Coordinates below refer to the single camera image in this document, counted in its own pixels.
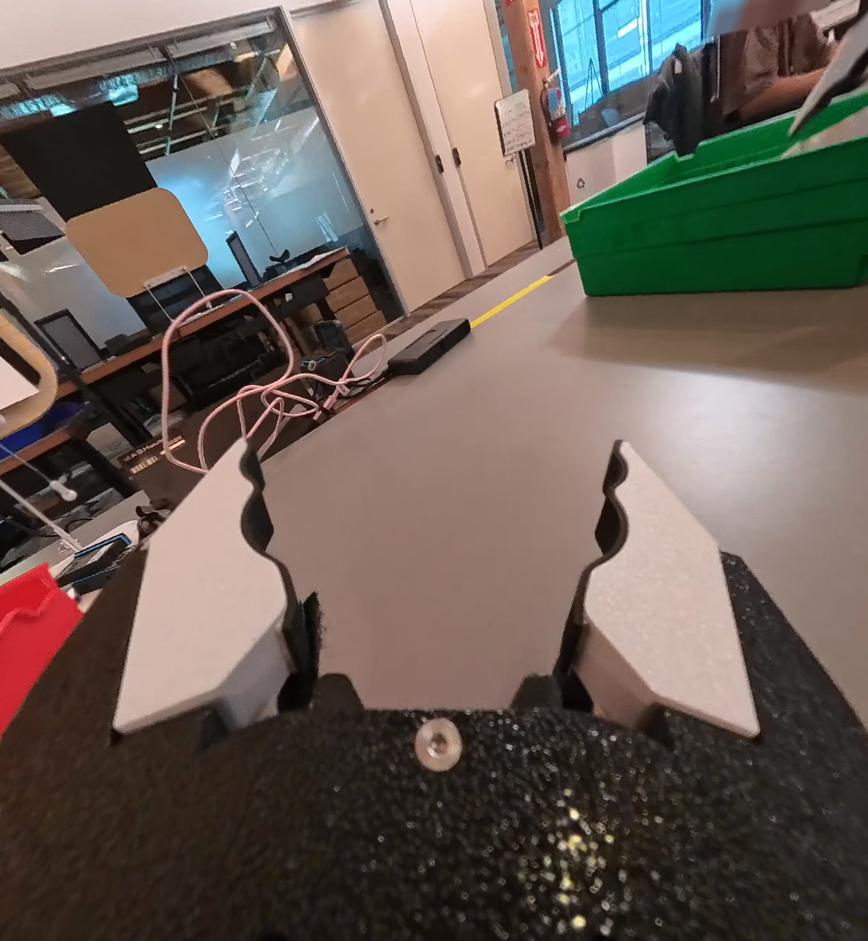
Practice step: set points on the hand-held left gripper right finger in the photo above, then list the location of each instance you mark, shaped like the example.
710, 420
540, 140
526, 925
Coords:
669, 603

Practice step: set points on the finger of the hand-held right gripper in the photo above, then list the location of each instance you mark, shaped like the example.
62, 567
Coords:
860, 44

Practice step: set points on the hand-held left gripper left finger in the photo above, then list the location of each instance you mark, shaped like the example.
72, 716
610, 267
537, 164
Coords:
199, 603

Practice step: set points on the red plastic bin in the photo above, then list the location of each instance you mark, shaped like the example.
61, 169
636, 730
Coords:
0, 647

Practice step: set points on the green plastic bin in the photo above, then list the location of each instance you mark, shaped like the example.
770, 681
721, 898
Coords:
735, 220

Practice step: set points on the blue plastic bin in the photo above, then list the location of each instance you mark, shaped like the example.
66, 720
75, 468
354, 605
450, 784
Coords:
37, 430

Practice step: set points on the instruction sheet on board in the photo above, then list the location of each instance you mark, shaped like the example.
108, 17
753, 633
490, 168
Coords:
44, 382

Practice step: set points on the fire extinguisher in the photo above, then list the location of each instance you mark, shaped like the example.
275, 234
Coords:
555, 110

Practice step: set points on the black power adapter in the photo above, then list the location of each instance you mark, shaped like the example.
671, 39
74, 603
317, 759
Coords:
430, 345

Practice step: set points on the wooden pillar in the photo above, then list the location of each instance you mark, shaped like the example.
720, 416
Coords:
544, 191

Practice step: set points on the white paper notice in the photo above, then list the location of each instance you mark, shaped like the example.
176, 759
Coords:
515, 121

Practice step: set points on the wooden work table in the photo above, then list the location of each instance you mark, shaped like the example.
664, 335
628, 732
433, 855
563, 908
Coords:
309, 261

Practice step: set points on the tan rounded board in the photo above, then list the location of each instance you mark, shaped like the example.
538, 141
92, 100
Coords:
136, 242

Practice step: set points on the white door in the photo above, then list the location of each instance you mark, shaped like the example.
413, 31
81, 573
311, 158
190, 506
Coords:
471, 132
375, 147

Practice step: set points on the glass partition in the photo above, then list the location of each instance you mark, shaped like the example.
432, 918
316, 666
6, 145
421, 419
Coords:
257, 184

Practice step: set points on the black flat panel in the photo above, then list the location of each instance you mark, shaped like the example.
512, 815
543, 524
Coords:
74, 158

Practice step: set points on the black blue camera package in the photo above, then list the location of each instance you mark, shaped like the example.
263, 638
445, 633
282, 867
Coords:
96, 559

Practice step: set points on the red wall sign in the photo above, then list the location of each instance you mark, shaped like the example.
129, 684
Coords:
537, 37

